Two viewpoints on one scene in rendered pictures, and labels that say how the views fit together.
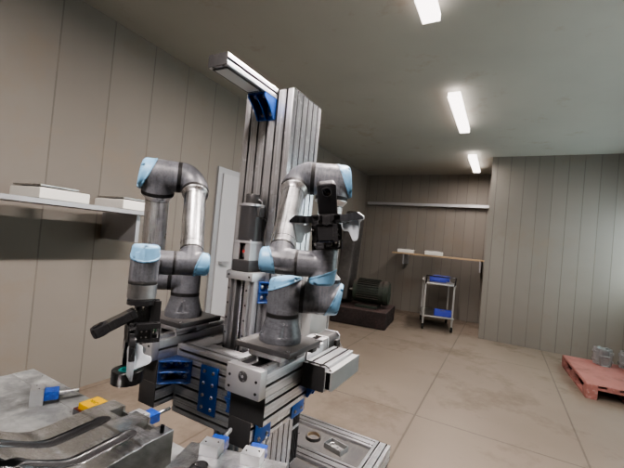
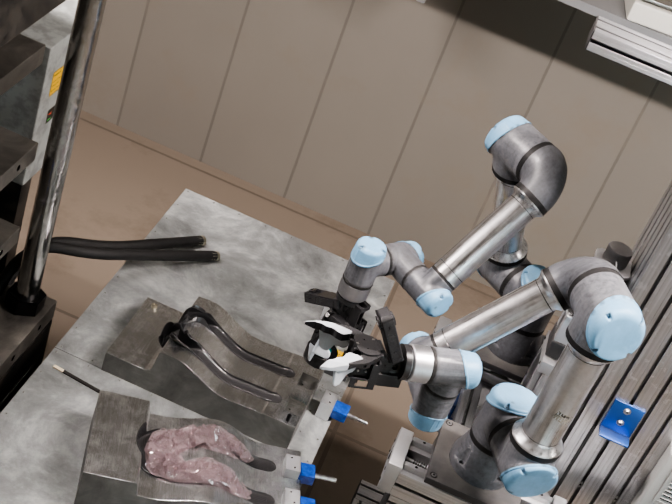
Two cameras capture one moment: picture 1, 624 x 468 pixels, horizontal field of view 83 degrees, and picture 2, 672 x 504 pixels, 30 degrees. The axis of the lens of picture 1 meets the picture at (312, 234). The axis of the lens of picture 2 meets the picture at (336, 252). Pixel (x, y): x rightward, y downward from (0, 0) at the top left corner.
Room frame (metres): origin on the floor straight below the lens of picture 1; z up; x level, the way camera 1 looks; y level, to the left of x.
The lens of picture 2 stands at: (-0.11, -1.72, 2.93)
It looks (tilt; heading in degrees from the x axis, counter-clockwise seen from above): 34 degrees down; 65
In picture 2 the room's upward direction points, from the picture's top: 22 degrees clockwise
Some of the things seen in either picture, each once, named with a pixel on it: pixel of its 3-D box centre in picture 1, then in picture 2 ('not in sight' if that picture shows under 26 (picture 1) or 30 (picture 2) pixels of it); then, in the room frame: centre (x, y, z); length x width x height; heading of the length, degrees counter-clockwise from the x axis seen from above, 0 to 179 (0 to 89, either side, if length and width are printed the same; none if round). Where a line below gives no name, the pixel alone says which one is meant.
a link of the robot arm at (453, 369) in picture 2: not in sight; (450, 369); (1.01, -0.04, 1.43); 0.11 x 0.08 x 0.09; 177
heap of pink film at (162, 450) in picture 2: not in sight; (202, 454); (0.66, 0.19, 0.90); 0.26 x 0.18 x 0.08; 168
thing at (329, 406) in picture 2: (152, 415); (343, 413); (1.09, 0.43, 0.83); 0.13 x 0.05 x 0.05; 151
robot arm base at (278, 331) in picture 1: (280, 325); (487, 450); (1.28, 0.08, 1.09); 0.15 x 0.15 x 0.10
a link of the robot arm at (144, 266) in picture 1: (145, 264); (366, 262); (1.00, 0.46, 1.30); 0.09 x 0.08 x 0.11; 21
